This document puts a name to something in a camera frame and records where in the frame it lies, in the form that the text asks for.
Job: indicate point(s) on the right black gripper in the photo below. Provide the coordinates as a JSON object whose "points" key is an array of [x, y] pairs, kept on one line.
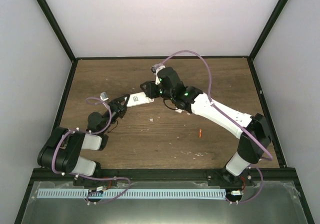
{"points": [[151, 92]]}

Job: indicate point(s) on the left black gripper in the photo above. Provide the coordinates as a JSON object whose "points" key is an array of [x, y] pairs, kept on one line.
{"points": [[119, 109]]}

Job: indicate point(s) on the white remote control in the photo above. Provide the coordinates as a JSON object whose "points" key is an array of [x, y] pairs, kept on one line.
{"points": [[138, 99]]}

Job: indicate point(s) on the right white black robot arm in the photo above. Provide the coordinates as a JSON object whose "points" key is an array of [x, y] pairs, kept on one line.
{"points": [[253, 132]]}

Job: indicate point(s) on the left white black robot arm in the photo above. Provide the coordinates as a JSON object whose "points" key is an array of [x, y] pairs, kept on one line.
{"points": [[61, 152]]}

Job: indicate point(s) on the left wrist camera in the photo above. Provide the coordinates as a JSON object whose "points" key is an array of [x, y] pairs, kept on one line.
{"points": [[104, 96]]}

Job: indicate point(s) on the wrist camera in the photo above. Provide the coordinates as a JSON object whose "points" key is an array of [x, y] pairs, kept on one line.
{"points": [[155, 69], [104, 96]]}

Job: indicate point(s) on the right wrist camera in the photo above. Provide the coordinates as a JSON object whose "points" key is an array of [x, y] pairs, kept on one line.
{"points": [[155, 69]]}

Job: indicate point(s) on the light blue slotted cable duct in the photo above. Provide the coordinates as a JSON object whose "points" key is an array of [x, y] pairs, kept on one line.
{"points": [[210, 194]]}

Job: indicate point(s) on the black front frame rail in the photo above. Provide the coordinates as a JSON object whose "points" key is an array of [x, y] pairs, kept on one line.
{"points": [[214, 177]]}

